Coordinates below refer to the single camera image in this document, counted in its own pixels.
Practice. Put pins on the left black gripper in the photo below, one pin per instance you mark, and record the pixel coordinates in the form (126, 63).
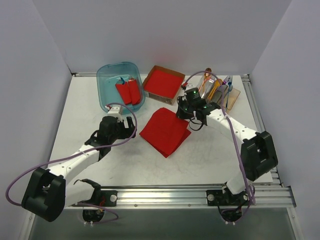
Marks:
(128, 128)

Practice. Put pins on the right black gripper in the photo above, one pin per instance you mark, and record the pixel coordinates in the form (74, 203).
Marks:
(184, 113)

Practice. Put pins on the red paper napkin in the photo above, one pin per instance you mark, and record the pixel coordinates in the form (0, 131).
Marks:
(165, 132)

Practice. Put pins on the yellow plastic spoon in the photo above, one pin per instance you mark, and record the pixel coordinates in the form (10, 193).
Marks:
(218, 82)

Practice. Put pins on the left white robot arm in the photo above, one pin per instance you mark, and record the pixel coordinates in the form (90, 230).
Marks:
(46, 194)

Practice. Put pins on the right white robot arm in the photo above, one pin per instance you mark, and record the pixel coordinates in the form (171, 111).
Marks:
(255, 150)

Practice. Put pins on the red napkin stack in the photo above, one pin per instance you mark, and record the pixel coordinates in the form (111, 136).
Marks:
(163, 84)

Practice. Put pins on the brown cardboard napkin box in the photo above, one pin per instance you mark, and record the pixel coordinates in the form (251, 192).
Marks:
(159, 98)

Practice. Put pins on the left rolled red napkin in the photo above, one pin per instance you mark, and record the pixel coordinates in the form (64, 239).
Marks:
(124, 92)

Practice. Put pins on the rolled red napkin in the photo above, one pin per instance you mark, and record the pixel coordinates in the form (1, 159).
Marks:
(124, 92)
(134, 91)

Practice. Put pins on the right rolled red napkin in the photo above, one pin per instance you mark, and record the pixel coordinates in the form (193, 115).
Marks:
(134, 91)

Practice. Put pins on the clear acrylic utensil holder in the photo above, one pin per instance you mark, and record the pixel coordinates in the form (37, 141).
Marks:
(220, 96)

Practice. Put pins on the copper metallic spoon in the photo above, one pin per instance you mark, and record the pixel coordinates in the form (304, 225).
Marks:
(205, 78)

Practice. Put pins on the silver fork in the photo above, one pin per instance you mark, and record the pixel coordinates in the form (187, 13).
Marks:
(211, 81)

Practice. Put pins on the purple metallic fork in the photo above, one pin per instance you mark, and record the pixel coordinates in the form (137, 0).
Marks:
(226, 80)

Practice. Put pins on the blue transparent plastic bin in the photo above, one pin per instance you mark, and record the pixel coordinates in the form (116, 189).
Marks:
(108, 76)

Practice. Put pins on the blue metallic fork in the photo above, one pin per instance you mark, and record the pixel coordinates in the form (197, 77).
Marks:
(229, 89)

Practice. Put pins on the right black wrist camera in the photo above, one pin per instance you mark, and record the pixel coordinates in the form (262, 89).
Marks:
(194, 98)

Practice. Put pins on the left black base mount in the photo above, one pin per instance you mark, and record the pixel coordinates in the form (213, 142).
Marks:
(103, 198)

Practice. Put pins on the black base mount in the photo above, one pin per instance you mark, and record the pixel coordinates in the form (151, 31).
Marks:
(224, 198)
(103, 198)

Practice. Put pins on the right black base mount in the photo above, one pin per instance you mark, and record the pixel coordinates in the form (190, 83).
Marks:
(224, 198)

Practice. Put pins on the aluminium front rail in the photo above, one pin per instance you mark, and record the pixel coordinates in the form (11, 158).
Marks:
(146, 198)

